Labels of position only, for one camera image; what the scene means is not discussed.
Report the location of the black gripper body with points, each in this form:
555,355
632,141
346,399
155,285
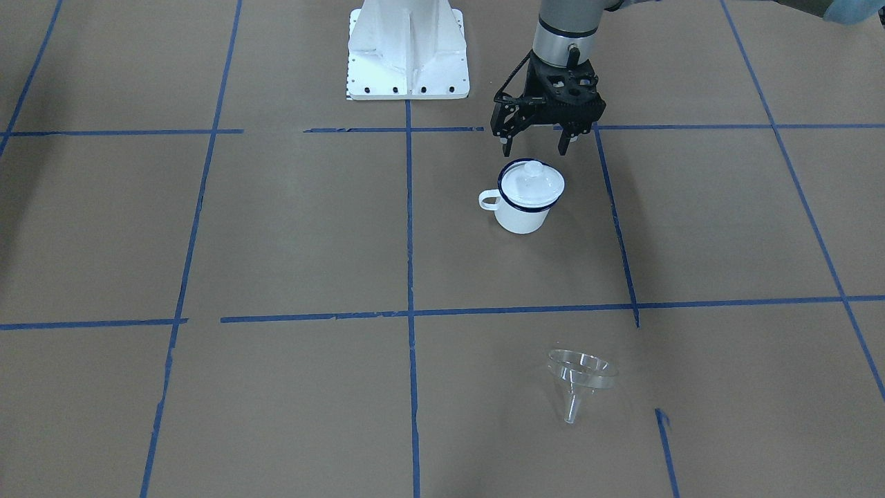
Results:
534,88

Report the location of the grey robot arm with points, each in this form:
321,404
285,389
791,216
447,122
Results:
565,35

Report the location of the white enamel cup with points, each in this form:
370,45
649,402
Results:
514,219

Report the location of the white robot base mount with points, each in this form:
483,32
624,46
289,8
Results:
407,50

